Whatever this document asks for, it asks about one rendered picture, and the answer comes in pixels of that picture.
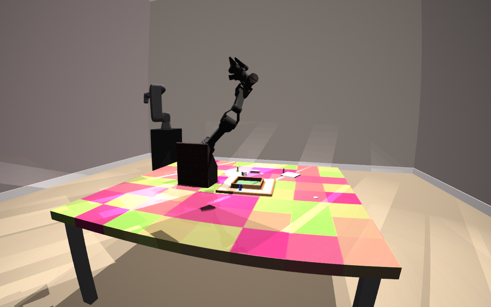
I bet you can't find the ring of white arrow squares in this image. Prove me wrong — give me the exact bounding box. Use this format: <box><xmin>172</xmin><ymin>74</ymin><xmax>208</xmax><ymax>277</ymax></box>
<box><xmin>218</xmin><ymin>176</ymin><xmax>274</xmax><ymax>194</ymax></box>

